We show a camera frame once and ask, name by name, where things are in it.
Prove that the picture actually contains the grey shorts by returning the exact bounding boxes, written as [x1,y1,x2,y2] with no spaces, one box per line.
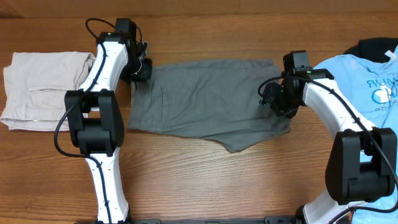
[127,59,290,152]

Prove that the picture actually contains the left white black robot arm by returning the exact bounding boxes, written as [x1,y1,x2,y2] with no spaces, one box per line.
[53,18,152,223]

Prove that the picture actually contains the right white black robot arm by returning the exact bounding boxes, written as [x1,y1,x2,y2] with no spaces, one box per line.
[258,50,397,224]

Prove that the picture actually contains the light blue printed t-shirt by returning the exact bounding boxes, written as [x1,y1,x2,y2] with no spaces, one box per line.
[312,45,398,224]

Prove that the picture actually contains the black garment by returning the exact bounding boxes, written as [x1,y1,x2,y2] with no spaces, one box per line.
[344,37,397,63]

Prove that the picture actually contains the folded beige shorts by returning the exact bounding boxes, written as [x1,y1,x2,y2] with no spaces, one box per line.
[1,52,95,131]

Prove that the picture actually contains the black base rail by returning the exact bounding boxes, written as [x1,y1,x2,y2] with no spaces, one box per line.
[118,216,304,224]

